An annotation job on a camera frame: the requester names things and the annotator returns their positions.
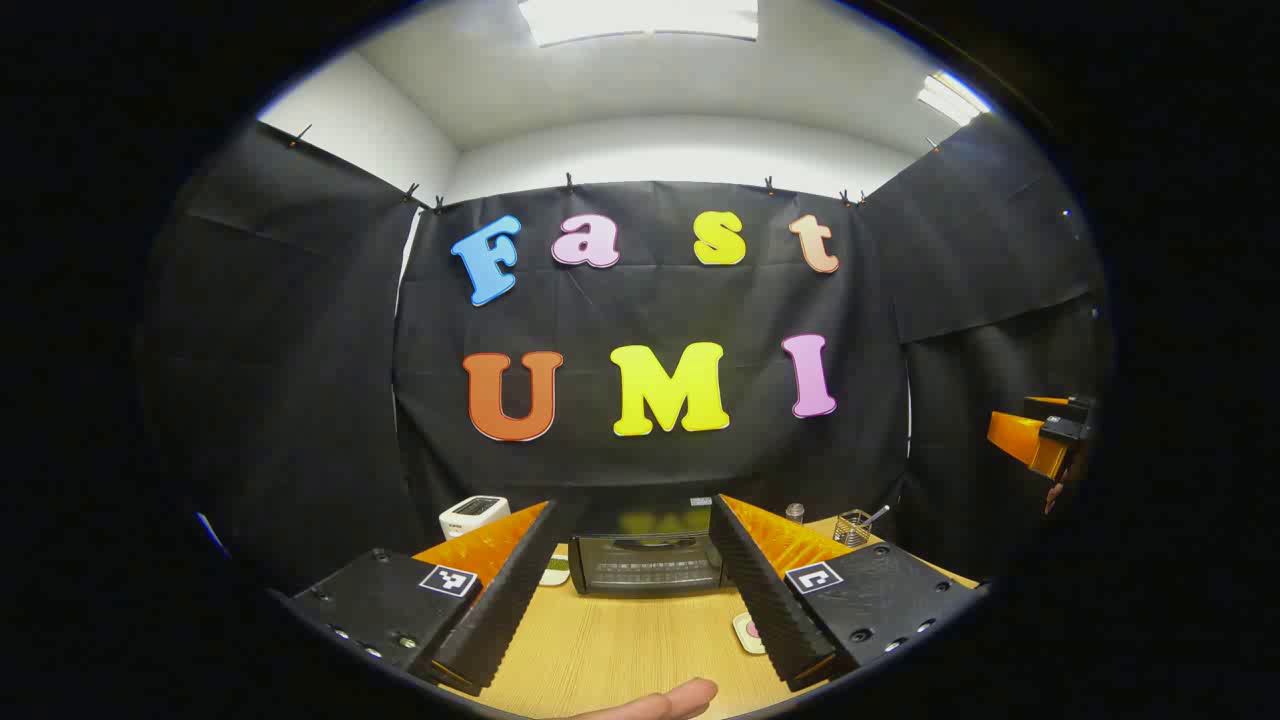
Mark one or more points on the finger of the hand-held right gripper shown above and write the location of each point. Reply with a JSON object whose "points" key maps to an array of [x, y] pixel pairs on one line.
{"points": [[1020, 437], [1045, 401]]}

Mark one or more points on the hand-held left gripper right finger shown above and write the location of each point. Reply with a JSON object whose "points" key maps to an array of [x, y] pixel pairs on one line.
{"points": [[765, 600]]}

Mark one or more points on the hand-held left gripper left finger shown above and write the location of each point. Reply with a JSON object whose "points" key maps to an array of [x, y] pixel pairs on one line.
{"points": [[500, 620]]}

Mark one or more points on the white square plate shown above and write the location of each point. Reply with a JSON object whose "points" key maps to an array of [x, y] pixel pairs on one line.
{"points": [[745, 640]]}

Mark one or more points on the black electric oven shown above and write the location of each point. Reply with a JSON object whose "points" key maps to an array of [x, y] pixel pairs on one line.
{"points": [[645, 565]]}

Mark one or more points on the small white dish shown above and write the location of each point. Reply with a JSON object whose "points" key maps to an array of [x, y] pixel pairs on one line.
{"points": [[555, 572]]}

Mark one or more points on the clear glass bottle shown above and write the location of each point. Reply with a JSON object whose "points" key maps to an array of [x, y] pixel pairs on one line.
{"points": [[795, 514]]}

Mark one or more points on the white toaster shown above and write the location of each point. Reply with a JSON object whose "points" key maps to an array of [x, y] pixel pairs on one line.
{"points": [[470, 515]]}

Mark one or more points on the metal spoon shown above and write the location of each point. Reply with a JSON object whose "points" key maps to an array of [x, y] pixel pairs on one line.
{"points": [[878, 513]]}

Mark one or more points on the small ceiling light panel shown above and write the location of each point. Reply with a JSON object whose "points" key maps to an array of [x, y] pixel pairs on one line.
{"points": [[952, 97]]}

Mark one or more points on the large ceiling light panel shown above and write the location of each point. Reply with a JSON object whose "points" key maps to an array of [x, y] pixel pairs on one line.
{"points": [[640, 20]]}

